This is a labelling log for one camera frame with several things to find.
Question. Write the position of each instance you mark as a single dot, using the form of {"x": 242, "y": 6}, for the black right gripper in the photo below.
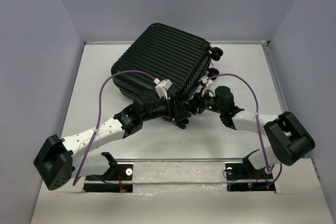
{"x": 198, "y": 102}

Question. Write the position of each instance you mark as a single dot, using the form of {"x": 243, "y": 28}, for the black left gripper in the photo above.
{"x": 174, "y": 112}

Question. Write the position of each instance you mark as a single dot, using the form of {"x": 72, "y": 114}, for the black hard-shell suitcase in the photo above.
{"x": 165, "y": 53}

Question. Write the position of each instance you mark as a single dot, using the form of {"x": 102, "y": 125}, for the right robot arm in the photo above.
{"x": 283, "y": 139}

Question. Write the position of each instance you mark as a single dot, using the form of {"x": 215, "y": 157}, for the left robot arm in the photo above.
{"x": 61, "y": 159}

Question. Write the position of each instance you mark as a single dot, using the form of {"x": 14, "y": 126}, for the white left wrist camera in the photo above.
{"x": 162, "y": 87}

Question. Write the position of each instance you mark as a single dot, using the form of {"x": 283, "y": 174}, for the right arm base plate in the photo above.
{"x": 241, "y": 180}

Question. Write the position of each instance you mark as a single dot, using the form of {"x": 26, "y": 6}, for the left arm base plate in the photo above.
{"x": 115, "y": 180}

